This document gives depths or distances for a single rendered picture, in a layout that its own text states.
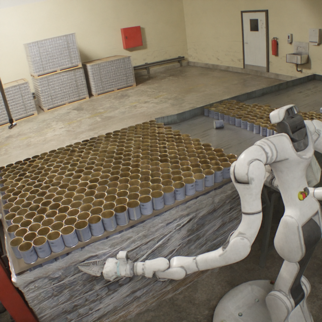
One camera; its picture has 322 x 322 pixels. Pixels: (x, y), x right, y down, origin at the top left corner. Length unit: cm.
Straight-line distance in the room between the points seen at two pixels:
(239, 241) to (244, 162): 30
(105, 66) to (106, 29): 219
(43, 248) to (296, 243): 109
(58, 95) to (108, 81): 163
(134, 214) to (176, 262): 37
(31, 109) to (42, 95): 53
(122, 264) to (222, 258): 40
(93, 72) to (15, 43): 284
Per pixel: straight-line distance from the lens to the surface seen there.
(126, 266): 122
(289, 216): 124
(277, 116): 114
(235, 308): 208
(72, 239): 137
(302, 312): 186
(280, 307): 162
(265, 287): 213
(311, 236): 136
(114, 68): 931
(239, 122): 258
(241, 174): 105
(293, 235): 127
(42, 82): 871
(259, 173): 105
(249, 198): 107
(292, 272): 148
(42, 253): 137
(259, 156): 107
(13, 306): 203
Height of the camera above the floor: 203
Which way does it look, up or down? 28 degrees down
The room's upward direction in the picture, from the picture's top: 8 degrees counter-clockwise
